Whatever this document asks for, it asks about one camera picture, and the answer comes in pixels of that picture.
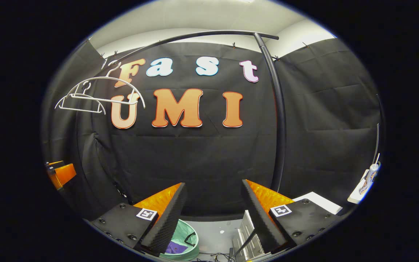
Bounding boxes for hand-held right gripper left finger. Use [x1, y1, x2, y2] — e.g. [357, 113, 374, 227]
[89, 182, 187, 257]

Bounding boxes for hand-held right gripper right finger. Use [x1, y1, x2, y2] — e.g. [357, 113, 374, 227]
[242, 179, 343, 255]

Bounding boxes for green laundry hamper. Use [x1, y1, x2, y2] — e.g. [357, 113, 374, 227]
[159, 218, 200, 262]

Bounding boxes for purple corduroy jacket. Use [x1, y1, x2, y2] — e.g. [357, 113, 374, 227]
[166, 241, 189, 255]

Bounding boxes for white plastic hanger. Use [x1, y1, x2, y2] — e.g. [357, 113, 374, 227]
[57, 82, 107, 115]
[54, 60, 146, 110]

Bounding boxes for black clothes rack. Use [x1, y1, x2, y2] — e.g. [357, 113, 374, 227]
[75, 30, 287, 193]

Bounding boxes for white drawer cabinet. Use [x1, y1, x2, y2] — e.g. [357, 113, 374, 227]
[232, 210, 272, 262]

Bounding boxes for white flat box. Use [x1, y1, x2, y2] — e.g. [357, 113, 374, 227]
[292, 192, 343, 215]

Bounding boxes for clear plastic bottle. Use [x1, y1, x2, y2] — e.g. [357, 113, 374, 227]
[368, 153, 381, 183]

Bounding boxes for black floor cables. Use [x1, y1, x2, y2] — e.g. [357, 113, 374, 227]
[195, 251, 240, 262]

